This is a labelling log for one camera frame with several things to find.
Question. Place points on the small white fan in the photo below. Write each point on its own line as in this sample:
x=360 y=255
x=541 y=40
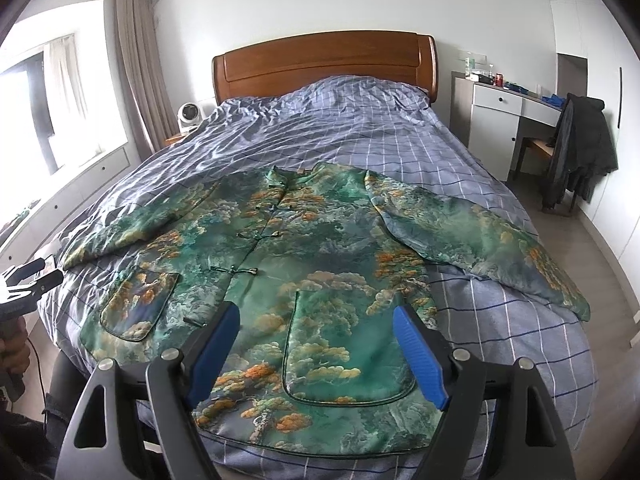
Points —
x=188 y=117

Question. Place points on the bed with blue checked cover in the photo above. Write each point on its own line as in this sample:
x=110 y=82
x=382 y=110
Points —
x=400 y=125

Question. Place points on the window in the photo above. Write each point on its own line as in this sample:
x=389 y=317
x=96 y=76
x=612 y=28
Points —
x=40 y=110

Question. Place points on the green printed padded jacket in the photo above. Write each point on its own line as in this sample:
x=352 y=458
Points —
x=325 y=260

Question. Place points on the wooden chair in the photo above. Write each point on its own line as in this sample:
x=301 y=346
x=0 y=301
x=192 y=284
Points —
x=535 y=147

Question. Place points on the beige curtain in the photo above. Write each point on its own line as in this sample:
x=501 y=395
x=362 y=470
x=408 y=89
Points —
x=135 y=70

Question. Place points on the wooden headboard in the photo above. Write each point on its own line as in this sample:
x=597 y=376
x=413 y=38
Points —
x=320 y=55

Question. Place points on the wooden nightstand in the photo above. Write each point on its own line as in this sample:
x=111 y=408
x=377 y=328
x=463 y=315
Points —
x=174 y=138

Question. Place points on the blue cloth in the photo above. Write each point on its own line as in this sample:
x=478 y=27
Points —
x=555 y=100

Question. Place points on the white desk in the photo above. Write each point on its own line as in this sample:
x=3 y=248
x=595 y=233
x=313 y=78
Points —
x=492 y=120

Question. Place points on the black coat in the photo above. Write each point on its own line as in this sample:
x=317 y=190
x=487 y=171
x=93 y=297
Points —
x=580 y=150

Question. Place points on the clear bottle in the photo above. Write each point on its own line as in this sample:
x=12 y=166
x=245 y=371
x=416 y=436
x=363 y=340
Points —
x=469 y=66

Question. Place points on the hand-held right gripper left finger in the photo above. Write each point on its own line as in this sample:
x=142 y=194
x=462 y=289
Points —
x=212 y=355

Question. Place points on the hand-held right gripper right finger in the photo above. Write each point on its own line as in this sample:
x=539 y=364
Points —
x=425 y=360

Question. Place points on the person's dark pants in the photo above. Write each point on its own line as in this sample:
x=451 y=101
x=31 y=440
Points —
x=60 y=410

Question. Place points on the white wardrobe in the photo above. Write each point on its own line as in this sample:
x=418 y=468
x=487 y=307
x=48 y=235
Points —
x=595 y=25

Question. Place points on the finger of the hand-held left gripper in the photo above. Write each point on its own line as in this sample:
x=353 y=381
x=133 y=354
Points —
x=47 y=281
x=32 y=267

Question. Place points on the person's left hand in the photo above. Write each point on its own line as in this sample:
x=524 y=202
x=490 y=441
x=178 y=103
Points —
x=15 y=352

